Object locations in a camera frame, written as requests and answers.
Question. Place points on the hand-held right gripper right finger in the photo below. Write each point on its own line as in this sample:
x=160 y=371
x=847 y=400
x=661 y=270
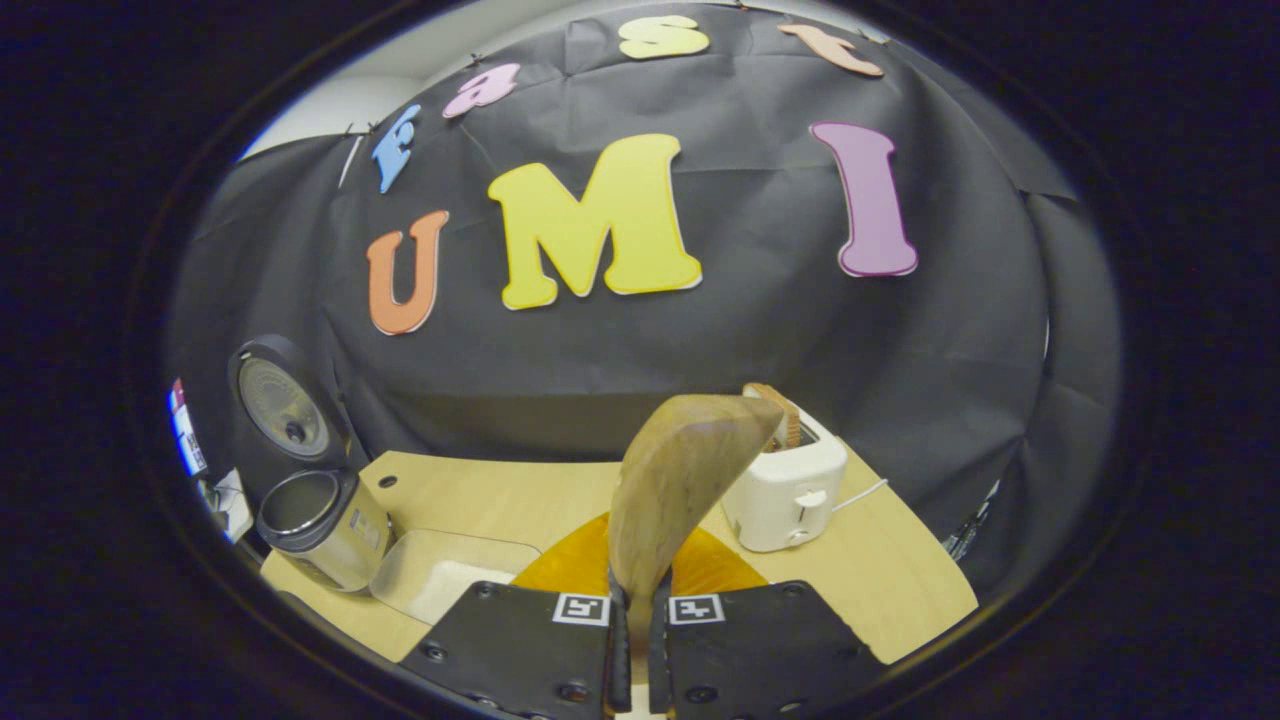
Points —
x=660 y=650

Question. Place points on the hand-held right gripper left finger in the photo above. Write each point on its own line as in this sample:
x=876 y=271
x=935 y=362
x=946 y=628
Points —
x=620 y=650

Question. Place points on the wooden spoon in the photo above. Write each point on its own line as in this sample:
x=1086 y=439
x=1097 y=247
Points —
x=680 y=470

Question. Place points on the dark grey rice cooker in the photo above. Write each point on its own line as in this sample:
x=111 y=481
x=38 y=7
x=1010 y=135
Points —
x=330 y=530

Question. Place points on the clear plastic rice container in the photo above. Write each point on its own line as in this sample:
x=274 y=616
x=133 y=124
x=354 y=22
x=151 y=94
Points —
x=440 y=552

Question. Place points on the white toaster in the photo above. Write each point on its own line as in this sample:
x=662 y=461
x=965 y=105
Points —
x=790 y=490

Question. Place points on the toasted bread slice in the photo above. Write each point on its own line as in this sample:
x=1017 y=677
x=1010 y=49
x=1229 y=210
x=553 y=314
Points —
x=785 y=415

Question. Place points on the black backdrop cloth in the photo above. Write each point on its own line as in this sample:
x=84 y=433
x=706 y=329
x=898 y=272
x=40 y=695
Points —
x=750 y=330

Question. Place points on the white side table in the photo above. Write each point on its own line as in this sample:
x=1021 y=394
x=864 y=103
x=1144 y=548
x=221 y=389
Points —
x=235 y=510

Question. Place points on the computer monitor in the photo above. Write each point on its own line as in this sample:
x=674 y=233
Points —
x=188 y=440

